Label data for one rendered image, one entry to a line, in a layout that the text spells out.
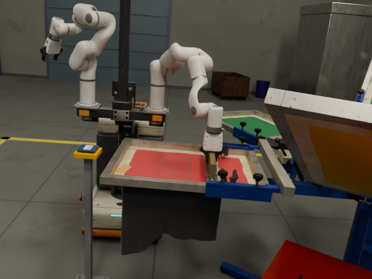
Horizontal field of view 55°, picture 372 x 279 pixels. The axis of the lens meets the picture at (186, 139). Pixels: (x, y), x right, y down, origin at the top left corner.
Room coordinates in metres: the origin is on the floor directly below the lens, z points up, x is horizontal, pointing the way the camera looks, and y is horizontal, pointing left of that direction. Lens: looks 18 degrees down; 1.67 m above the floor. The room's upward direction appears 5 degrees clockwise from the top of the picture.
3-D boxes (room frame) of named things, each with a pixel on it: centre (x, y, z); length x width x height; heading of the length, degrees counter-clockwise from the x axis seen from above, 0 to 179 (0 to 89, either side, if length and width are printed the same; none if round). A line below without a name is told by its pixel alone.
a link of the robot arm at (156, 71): (2.24, 0.20, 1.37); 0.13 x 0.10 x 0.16; 126
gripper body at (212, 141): (1.75, -0.14, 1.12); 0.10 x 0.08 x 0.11; 90
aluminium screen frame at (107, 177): (1.75, -0.02, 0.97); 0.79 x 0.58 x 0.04; 90
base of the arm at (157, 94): (2.24, 0.21, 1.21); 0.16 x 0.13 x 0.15; 3
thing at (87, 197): (1.87, 0.55, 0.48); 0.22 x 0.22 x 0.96; 0
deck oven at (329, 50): (7.66, -2.98, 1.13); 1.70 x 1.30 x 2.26; 3
